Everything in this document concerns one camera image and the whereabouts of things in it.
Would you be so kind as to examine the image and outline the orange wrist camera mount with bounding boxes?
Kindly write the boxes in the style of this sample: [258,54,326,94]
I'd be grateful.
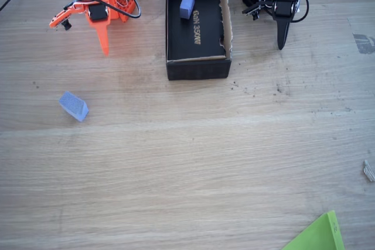
[49,4,86,32]

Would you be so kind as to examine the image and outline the black cardboard box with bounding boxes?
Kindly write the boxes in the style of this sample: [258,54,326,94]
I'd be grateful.
[165,0,234,81]

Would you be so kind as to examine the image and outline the rectangular blue foam block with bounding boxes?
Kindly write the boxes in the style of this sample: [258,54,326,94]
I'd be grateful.
[179,0,196,20]

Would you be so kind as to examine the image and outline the black arm wire bundle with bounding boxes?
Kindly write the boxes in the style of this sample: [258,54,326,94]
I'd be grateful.
[262,0,310,23]

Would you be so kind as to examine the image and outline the wedge-shaped blue foam block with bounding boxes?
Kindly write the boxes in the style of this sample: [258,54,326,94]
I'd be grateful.
[58,90,90,123]

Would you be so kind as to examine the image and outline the dark blue object at edge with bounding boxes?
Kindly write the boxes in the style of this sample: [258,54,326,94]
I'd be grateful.
[241,1,263,22]

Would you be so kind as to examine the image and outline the dark grey tape patch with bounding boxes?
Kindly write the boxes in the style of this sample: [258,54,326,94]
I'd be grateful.
[353,33,375,55]

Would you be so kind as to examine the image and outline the light green sheet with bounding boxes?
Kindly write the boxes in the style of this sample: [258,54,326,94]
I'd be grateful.
[281,210,346,250]

